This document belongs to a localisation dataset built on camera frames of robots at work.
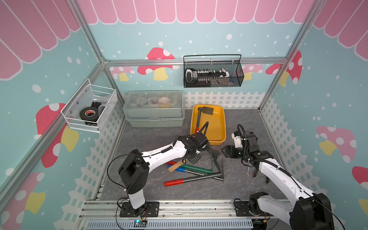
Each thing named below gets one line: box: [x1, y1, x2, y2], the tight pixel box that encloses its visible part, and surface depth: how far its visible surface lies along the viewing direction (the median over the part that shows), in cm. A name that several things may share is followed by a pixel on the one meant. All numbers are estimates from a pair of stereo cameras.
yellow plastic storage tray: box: [190, 103, 227, 146], surface depth 115 cm
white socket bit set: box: [185, 68, 230, 85], surface depth 89 cm
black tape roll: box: [79, 106, 100, 123], surface depth 70 cm
